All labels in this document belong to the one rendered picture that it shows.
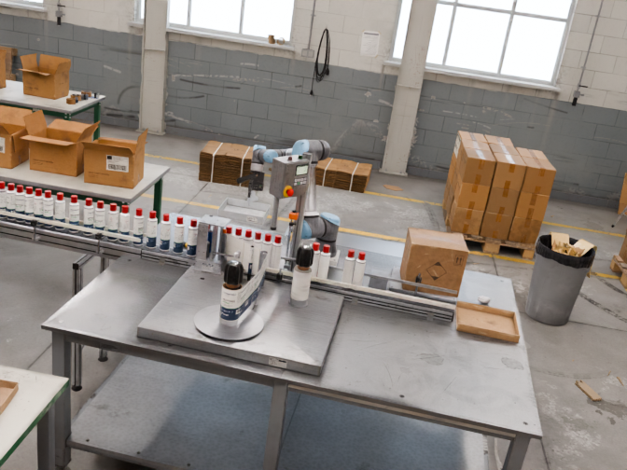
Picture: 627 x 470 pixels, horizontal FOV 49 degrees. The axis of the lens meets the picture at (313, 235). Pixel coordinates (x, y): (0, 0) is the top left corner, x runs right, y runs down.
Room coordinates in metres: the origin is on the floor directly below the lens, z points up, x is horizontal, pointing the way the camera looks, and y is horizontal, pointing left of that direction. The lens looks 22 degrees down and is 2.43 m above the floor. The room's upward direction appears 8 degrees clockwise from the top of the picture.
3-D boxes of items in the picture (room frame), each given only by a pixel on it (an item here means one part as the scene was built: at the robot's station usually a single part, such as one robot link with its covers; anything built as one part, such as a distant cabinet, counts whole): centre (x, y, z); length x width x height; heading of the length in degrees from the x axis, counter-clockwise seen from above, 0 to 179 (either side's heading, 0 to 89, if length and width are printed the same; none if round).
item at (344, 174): (7.79, -0.22, 0.11); 0.65 x 0.54 x 0.22; 82
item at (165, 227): (3.34, 0.77, 0.98); 0.05 x 0.05 x 0.20
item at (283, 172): (3.34, 0.16, 1.38); 0.17 x 0.10 x 0.19; 138
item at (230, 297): (2.67, 0.32, 1.04); 0.09 x 0.09 x 0.29
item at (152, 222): (3.35, 0.85, 0.98); 0.05 x 0.05 x 0.20
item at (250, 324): (2.67, 0.32, 0.89); 0.31 x 0.31 x 0.01
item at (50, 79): (6.76, 2.84, 0.97); 0.43 x 0.42 x 0.37; 172
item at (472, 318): (3.12, -0.92, 0.85); 0.30 x 0.26 x 0.04; 82
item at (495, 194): (6.81, -1.75, 0.45); 1.20 x 0.84 x 0.89; 177
